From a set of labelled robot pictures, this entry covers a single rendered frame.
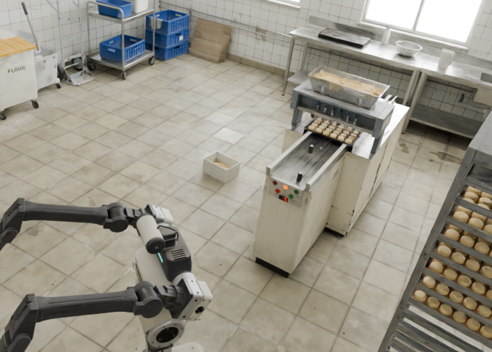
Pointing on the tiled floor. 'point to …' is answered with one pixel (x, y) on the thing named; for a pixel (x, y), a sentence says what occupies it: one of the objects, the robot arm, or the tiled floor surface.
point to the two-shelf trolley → (121, 37)
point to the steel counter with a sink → (311, 31)
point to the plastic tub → (221, 167)
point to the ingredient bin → (16, 72)
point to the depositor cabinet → (355, 170)
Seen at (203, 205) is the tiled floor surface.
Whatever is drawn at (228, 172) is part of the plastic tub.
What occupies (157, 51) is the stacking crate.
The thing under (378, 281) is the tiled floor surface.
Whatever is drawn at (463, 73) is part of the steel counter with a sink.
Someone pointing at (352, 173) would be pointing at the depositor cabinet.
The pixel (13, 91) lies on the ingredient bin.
